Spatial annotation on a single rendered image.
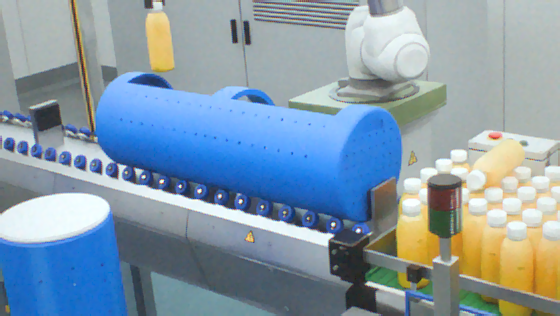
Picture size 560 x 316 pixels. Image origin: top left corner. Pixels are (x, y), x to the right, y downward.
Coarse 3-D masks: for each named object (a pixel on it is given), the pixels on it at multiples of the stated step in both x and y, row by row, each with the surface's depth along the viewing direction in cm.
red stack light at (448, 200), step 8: (432, 192) 162; (440, 192) 161; (448, 192) 161; (456, 192) 161; (432, 200) 163; (440, 200) 162; (448, 200) 161; (456, 200) 162; (432, 208) 163; (440, 208) 162; (448, 208) 162; (456, 208) 162
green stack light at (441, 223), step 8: (432, 216) 164; (440, 216) 163; (448, 216) 162; (456, 216) 163; (432, 224) 165; (440, 224) 163; (448, 224) 163; (456, 224) 163; (432, 232) 165; (440, 232) 164; (448, 232) 164; (456, 232) 164
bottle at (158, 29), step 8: (152, 16) 258; (160, 16) 258; (152, 24) 258; (160, 24) 258; (168, 24) 260; (152, 32) 258; (160, 32) 258; (168, 32) 260; (152, 40) 259; (160, 40) 259; (168, 40) 260; (152, 48) 260; (160, 48) 260; (168, 48) 261; (152, 56) 261; (160, 56) 260; (168, 56) 261; (152, 64) 262; (160, 64) 261; (168, 64) 262
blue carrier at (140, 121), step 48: (144, 96) 253; (192, 96) 243; (240, 96) 239; (144, 144) 250; (192, 144) 238; (240, 144) 227; (288, 144) 218; (336, 144) 210; (384, 144) 222; (240, 192) 238; (288, 192) 222; (336, 192) 211
